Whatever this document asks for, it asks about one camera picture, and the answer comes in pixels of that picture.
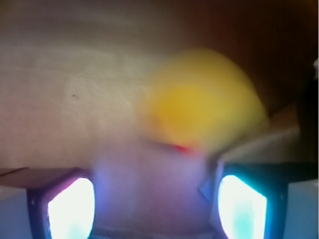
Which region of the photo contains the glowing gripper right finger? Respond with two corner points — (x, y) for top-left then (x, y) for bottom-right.
(216, 163), (288, 239)

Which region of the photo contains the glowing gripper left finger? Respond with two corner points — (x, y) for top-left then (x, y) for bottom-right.
(26, 169), (96, 239)

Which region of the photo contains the yellow rubber duck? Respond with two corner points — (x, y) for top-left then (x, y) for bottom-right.
(140, 48), (269, 153)

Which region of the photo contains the brown paper bag tray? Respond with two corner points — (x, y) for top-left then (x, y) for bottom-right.
(0, 0), (319, 238)

